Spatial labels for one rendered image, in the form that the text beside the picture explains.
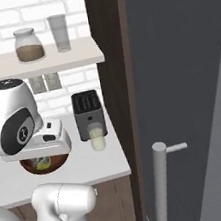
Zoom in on grey fridge door handle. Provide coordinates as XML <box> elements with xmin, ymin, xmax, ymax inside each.
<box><xmin>142</xmin><ymin>137</ymin><xmax>201</xmax><ymax>221</ymax></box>

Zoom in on dark grey fridge door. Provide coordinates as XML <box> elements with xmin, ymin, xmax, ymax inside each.
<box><xmin>111</xmin><ymin>0</ymin><xmax>221</xmax><ymax>221</ymax></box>

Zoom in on dark grey toaster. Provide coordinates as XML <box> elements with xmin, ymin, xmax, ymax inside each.
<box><xmin>69</xmin><ymin>88</ymin><xmax>110</xmax><ymax>143</ymax></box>

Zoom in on brown wooden bowl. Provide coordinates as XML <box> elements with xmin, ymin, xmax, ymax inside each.
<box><xmin>19</xmin><ymin>152</ymin><xmax>72</xmax><ymax>179</ymax></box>

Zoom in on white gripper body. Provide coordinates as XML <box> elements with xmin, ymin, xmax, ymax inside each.
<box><xmin>0</xmin><ymin>126</ymin><xmax>74</xmax><ymax>165</ymax></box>

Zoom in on grey speckled wall socket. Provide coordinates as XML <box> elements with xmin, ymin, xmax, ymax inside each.
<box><xmin>43</xmin><ymin>71</ymin><xmax>64</xmax><ymax>93</ymax></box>
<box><xmin>27</xmin><ymin>73</ymin><xmax>48</xmax><ymax>96</ymax></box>

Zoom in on glass jar with brown filling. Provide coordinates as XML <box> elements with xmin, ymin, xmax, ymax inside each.
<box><xmin>11</xmin><ymin>24</ymin><xmax>48</xmax><ymax>66</ymax></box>

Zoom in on tall clear glass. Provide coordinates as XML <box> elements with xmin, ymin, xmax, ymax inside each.
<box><xmin>45</xmin><ymin>12</ymin><xmax>73</xmax><ymax>55</ymax></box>

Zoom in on dark brown wooden side panel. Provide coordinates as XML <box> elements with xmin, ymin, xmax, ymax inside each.
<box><xmin>83</xmin><ymin>0</ymin><xmax>162</xmax><ymax>221</ymax></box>

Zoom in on glass of lemonade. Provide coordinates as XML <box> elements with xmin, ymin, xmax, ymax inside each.
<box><xmin>85</xmin><ymin>121</ymin><xmax>109</xmax><ymax>153</ymax></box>

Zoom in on white wall shelf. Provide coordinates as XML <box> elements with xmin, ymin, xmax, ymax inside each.
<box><xmin>0</xmin><ymin>33</ymin><xmax>107</xmax><ymax>87</ymax></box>

